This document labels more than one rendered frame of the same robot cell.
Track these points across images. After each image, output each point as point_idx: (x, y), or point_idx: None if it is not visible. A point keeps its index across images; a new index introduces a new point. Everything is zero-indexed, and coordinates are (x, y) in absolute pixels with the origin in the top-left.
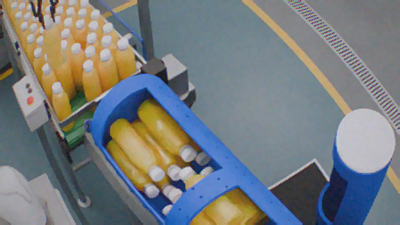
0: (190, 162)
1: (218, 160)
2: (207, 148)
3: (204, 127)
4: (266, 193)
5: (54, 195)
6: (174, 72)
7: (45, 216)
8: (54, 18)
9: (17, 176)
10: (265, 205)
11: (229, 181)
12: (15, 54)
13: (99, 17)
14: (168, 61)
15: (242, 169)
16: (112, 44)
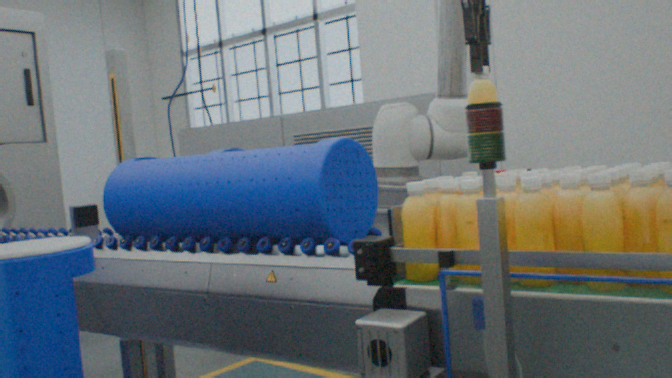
0: None
1: (227, 152)
2: (238, 151)
3: (250, 166)
4: (181, 166)
5: (391, 187)
6: (371, 314)
7: (376, 166)
8: (470, 64)
9: (385, 109)
10: (180, 157)
11: (214, 151)
12: None
13: (523, 193)
14: (395, 319)
15: (206, 164)
16: (442, 195)
